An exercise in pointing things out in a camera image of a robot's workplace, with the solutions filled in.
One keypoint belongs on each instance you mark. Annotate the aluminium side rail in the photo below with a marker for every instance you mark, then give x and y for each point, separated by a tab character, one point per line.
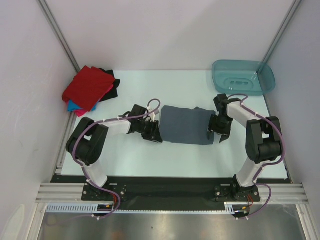
272	109
60	159

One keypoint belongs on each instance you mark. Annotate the pink folded t shirt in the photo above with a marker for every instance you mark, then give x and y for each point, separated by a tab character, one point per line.
79	113

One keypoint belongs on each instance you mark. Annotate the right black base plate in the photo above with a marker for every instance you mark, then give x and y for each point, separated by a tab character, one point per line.
234	193

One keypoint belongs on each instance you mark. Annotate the right aluminium corner post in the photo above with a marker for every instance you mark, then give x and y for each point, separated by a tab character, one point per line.
282	29

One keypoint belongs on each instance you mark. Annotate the left aluminium corner post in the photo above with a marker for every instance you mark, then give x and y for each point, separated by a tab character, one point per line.
45	8

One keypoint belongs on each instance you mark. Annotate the blue folded t shirt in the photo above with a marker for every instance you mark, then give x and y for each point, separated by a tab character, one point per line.
71	106

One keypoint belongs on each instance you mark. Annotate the grey blue polo shirt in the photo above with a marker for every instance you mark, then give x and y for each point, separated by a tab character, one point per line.
185	126

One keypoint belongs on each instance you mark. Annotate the grey cable duct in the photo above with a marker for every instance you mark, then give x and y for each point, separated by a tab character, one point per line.
89	208
237	207

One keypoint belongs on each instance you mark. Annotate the red folded t shirt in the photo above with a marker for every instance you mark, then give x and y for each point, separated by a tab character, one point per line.
88	87

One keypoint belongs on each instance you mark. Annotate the left grey cable duct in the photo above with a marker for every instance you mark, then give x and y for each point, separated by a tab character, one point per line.
89	208

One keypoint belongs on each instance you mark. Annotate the teal transparent plastic bin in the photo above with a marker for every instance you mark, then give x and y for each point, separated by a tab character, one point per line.
252	78

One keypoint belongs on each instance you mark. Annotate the right aluminium side rail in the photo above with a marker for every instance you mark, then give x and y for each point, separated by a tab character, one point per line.
272	109

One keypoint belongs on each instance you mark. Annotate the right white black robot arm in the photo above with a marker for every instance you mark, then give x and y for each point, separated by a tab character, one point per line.
264	145

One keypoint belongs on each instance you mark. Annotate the right grey cable duct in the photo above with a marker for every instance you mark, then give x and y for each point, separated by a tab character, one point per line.
237	207

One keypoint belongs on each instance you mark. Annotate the black folded t shirt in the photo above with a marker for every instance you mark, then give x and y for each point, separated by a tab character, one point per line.
113	91

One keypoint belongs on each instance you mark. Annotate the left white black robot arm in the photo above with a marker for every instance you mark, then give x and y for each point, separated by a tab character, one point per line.
88	139

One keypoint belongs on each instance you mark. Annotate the aluminium corner post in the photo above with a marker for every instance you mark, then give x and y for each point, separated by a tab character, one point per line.
282	29
45	8

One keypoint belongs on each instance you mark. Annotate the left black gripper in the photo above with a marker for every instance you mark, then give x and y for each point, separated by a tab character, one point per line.
154	134

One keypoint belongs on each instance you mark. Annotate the left aluminium side rail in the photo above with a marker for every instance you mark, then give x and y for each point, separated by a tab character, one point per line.
60	159

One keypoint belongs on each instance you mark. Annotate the aluminium front frame rail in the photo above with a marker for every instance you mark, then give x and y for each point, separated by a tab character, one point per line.
79	192

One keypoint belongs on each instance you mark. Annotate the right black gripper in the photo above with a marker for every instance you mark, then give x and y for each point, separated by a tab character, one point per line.
223	132

